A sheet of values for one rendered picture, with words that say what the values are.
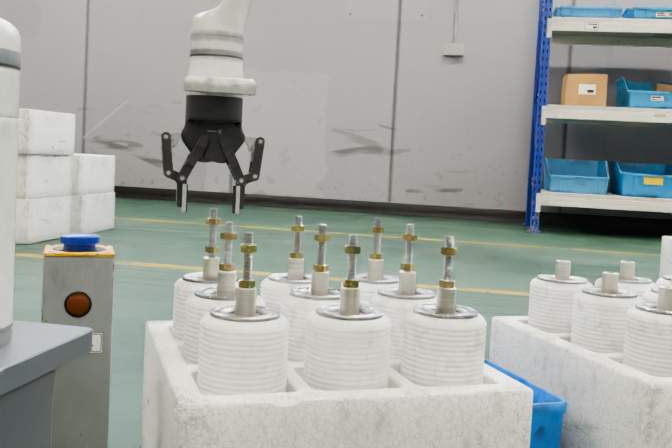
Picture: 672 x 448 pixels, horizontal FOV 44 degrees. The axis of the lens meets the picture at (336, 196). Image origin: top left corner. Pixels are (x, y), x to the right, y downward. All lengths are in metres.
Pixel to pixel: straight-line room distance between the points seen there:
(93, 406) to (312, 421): 0.23
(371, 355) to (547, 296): 0.45
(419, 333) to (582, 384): 0.30
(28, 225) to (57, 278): 2.63
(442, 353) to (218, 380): 0.25
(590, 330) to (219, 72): 0.61
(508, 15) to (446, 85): 0.64
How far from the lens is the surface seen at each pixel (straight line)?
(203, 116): 1.08
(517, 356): 1.30
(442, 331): 0.93
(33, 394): 0.56
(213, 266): 1.12
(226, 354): 0.87
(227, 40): 1.09
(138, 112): 6.51
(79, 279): 0.88
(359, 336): 0.89
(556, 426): 1.16
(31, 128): 3.51
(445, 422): 0.92
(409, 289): 1.07
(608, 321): 1.19
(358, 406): 0.88
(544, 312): 1.30
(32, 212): 3.53
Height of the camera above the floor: 0.43
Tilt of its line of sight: 3 degrees down
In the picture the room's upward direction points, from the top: 3 degrees clockwise
